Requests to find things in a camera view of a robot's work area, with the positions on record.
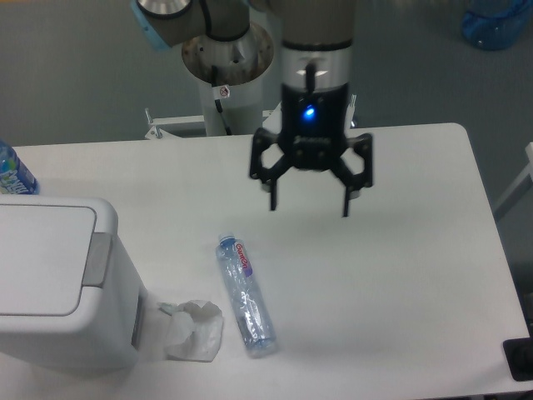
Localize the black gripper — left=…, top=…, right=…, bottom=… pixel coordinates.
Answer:
left=248, top=82, right=375, bottom=218

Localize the white trash can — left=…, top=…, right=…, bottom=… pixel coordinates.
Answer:
left=1, top=195, right=147, bottom=369

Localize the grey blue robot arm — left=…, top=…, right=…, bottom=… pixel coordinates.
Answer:
left=130, top=1, right=373, bottom=207

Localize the clear plastic water bottle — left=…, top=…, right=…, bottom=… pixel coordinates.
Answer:
left=216, top=232, right=276, bottom=358

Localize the blue water jug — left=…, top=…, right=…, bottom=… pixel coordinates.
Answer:
left=461, top=1, right=532, bottom=51

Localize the white furniture leg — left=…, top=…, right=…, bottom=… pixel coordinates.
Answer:
left=493, top=142, right=532, bottom=222

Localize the crumpled white tissue paper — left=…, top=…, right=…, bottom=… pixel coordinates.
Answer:
left=157, top=300, right=224, bottom=363

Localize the black device at edge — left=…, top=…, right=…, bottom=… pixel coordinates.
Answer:
left=503, top=337, right=532, bottom=382

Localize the blue labelled bottle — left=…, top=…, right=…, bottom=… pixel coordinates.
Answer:
left=1, top=141, right=40, bottom=195

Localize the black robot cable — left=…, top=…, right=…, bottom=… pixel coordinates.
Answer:
left=210, top=65, right=233, bottom=137

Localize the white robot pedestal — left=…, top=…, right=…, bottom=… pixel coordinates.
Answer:
left=182, top=22, right=274, bottom=137

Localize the white metal base frame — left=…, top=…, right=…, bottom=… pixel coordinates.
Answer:
left=145, top=93, right=358, bottom=140

